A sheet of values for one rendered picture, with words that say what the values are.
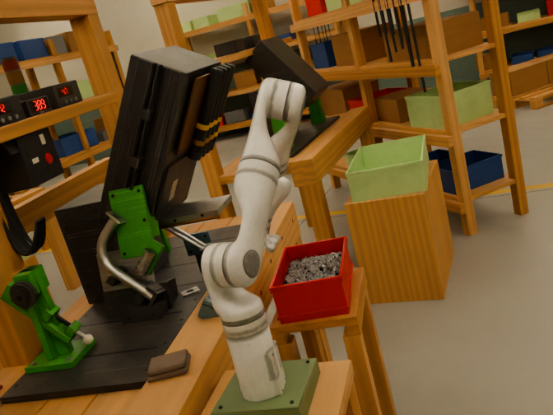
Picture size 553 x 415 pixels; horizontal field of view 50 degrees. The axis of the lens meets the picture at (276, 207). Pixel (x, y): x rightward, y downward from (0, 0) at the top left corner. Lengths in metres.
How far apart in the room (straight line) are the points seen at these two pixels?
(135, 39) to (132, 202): 10.61
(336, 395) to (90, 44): 1.82
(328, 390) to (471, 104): 3.12
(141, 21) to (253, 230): 11.15
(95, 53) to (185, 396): 1.63
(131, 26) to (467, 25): 9.00
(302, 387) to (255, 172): 0.46
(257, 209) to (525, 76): 7.07
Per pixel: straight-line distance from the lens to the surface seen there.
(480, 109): 4.28
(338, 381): 1.36
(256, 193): 1.23
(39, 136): 1.93
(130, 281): 1.83
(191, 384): 1.42
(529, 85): 8.18
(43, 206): 2.20
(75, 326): 1.73
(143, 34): 12.26
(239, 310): 1.20
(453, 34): 4.14
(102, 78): 2.63
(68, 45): 8.16
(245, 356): 1.24
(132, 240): 1.85
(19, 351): 1.91
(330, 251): 1.98
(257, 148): 1.28
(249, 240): 1.18
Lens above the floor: 1.59
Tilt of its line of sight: 16 degrees down
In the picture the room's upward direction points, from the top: 15 degrees counter-clockwise
